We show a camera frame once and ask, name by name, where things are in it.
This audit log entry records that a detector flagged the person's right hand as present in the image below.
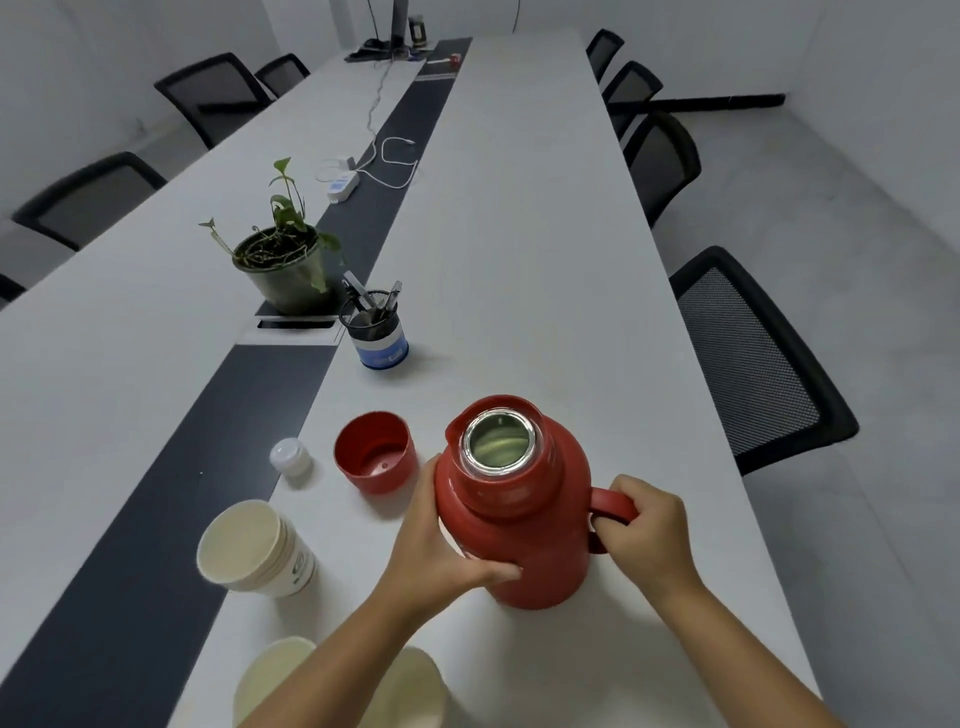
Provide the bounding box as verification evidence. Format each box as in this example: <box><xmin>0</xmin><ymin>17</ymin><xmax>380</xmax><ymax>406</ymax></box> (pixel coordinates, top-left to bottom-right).
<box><xmin>590</xmin><ymin>474</ymin><xmax>706</xmax><ymax>601</ymax></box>

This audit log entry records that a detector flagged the person's left hand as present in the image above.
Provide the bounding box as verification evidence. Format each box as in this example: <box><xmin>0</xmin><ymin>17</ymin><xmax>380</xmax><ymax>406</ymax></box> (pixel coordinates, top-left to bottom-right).
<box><xmin>374</xmin><ymin>453</ymin><xmax>524</xmax><ymax>628</ymax></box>

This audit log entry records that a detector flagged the red thermos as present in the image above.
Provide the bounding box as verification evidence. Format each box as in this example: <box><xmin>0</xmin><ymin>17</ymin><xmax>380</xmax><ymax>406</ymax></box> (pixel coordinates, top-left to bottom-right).
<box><xmin>433</xmin><ymin>395</ymin><xmax>640</xmax><ymax>610</ymax></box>

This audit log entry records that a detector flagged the red thermos lid cup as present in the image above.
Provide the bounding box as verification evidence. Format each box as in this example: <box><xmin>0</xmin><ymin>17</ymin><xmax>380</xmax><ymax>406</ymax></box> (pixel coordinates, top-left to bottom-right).
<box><xmin>333</xmin><ymin>410</ymin><xmax>418</xmax><ymax>495</ymax></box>

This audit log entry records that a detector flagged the white paper cup blue print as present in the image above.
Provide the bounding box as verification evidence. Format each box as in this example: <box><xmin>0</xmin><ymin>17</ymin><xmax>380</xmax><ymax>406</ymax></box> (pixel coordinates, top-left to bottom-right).
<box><xmin>232</xmin><ymin>637</ymin><xmax>316</xmax><ymax>728</ymax></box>
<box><xmin>359</xmin><ymin>646</ymin><xmax>449</xmax><ymax>728</ymax></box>

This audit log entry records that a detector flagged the white thermos stopper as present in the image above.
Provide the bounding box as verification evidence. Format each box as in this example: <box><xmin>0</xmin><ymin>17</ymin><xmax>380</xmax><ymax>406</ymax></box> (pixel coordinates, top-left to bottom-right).
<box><xmin>269</xmin><ymin>438</ymin><xmax>314</xmax><ymax>479</ymax></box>

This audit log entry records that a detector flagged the stack of white paper cups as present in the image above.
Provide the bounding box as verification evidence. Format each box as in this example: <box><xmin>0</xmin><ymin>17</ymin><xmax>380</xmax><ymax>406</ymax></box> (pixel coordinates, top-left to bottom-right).
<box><xmin>196</xmin><ymin>500</ymin><xmax>320</xmax><ymax>599</ymax></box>

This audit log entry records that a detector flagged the person's left forearm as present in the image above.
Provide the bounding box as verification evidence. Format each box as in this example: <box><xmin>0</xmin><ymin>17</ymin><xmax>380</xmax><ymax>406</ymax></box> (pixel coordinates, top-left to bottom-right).
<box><xmin>239</xmin><ymin>592</ymin><xmax>429</xmax><ymax>728</ymax></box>

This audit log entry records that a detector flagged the person's right forearm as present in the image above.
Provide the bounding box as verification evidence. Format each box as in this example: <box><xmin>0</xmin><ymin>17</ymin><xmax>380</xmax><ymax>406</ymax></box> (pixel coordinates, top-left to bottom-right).
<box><xmin>659</xmin><ymin>577</ymin><xmax>849</xmax><ymax>728</ymax></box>

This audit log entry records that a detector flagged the white conference table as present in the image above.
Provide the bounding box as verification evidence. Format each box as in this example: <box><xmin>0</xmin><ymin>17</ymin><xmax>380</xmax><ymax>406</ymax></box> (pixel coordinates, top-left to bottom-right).
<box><xmin>0</xmin><ymin>29</ymin><xmax>823</xmax><ymax>728</ymax></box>

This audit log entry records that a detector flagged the black mesh pen holder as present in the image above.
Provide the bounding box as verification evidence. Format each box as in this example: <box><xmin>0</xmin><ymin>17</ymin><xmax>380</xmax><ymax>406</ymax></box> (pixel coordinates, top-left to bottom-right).
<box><xmin>338</xmin><ymin>298</ymin><xmax>410</xmax><ymax>370</ymax></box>

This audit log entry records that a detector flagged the potted green plant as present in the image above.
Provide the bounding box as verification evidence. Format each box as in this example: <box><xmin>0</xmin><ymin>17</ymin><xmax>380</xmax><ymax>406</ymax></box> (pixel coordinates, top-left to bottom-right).
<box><xmin>198</xmin><ymin>157</ymin><xmax>348</xmax><ymax>316</ymax></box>

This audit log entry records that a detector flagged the laptop at table end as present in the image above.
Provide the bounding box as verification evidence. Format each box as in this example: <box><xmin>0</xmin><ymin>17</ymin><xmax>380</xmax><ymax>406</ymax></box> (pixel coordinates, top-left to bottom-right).
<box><xmin>344</xmin><ymin>37</ymin><xmax>399</xmax><ymax>63</ymax></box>

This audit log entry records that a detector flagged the silver table cable hatch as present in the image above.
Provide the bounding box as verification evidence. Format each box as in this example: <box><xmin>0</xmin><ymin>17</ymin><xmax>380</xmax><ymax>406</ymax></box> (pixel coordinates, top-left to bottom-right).
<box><xmin>236</xmin><ymin>314</ymin><xmax>345</xmax><ymax>348</ymax></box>
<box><xmin>413</xmin><ymin>53</ymin><xmax>463</xmax><ymax>82</ymax></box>

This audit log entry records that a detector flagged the white charging cable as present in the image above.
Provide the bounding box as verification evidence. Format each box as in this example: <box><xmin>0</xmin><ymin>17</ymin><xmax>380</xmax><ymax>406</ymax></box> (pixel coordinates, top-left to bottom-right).
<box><xmin>356</xmin><ymin>136</ymin><xmax>419</xmax><ymax>189</ymax></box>

